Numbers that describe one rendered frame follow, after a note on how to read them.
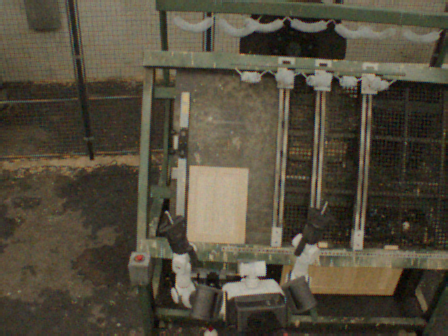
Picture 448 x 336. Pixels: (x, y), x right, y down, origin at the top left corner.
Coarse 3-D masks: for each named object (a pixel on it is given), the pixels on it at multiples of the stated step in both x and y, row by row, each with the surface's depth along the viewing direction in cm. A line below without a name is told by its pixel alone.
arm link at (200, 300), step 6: (192, 294) 189; (198, 294) 183; (204, 294) 182; (210, 294) 183; (192, 300) 187; (198, 300) 182; (204, 300) 181; (210, 300) 182; (192, 306) 183; (198, 306) 181; (204, 306) 181; (210, 306) 182; (192, 312) 181; (198, 312) 180; (204, 312) 180; (210, 312) 182
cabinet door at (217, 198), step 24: (192, 168) 275; (216, 168) 275; (240, 168) 274; (192, 192) 276; (216, 192) 276; (240, 192) 275; (192, 216) 276; (216, 216) 276; (240, 216) 276; (192, 240) 277; (216, 240) 276; (240, 240) 276
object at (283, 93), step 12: (288, 60) 263; (288, 72) 250; (288, 84) 263; (288, 96) 267; (288, 108) 267; (276, 144) 272; (276, 156) 270; (276, 168) 269; (276, 180) 269; (276, 192) 269; (276, 204) 270; (276, 216) 273; (276, 228) 270; (276, 240) 270
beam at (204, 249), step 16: (144, 240) 274; (160, 240) 275; (160, 256) 274; (208, 256) 274; (224, 256) 274; (240, 256) 273; (256, 256) 273; (272, 256) 273; (288, 256) 273; (320, 256) 273; (336, 256) 272; (352, 256) 272; (368, 256) 272
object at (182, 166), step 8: (184, 104) 272; (184, 120) 272; (184, 160) 273; (184, 168) 273; (184, 176) 273; (184, 184) 273; (184, 192) 274; (176, 200) 274; (184, 200) 275; (184, 208) 276; (184, 216) 275; (184, 224) 278
